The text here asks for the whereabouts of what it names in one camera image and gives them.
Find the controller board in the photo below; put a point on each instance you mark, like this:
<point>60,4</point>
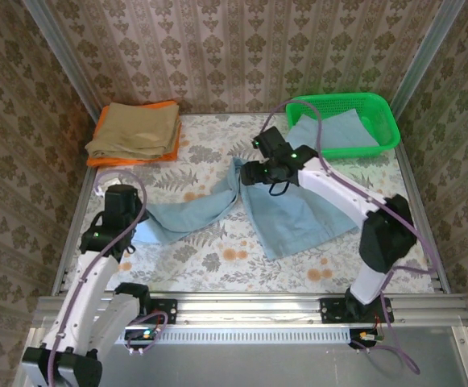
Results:
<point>141,334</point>
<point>364,336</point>

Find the folded orange trousers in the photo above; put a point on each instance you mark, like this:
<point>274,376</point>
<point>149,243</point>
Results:
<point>117,163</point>

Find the folded khaki trousers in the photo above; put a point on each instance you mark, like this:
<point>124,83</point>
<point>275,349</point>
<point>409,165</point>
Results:
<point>133,133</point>

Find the aluminium corner post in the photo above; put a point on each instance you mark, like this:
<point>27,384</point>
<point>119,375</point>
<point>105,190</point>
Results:
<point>427,52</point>
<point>61,52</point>

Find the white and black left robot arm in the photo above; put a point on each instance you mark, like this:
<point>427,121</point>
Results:
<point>92,282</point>

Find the right controller board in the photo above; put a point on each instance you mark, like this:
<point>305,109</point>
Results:
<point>364,336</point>

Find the left controller board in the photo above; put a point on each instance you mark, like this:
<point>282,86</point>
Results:
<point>141,334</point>

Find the floral tablecloth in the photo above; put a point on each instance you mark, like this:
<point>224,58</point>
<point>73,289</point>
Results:
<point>217,133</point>

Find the aluminium table side rail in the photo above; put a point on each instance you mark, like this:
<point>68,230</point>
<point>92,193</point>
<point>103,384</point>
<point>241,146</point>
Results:
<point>85,193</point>
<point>411,181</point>

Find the aluminium frame beam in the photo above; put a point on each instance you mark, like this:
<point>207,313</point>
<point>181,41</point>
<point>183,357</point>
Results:
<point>249,310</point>

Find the light blue trousers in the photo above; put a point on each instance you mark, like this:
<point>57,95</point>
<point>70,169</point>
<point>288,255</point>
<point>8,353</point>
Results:
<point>290,217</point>

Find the grey metal panel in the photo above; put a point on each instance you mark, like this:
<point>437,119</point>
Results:
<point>258,367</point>

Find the green plastic basket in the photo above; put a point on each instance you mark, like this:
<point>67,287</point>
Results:
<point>378,113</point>

